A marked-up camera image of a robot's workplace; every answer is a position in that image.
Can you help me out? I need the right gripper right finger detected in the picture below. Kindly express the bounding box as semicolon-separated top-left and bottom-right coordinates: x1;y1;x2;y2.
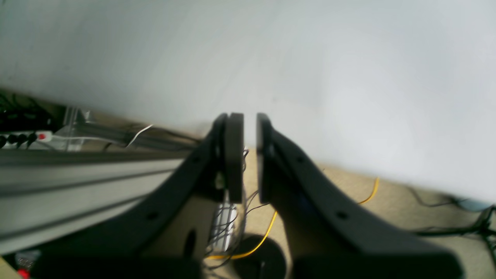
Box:
257;113;463;279

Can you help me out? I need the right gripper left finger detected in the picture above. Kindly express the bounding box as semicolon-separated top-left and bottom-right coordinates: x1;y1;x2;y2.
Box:
31;113;245;279

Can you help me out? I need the white power strip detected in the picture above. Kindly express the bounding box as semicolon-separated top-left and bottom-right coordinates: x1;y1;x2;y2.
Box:
0;130;53;150

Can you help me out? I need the yellow cable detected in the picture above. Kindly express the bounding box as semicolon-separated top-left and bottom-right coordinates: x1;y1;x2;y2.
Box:
205;177;380;260

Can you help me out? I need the aluminium frame table base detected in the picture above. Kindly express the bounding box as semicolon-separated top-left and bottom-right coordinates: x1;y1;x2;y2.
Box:
1;107;199;254

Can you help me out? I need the white cable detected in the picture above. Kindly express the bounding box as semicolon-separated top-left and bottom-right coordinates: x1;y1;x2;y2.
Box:
52;124;153;148

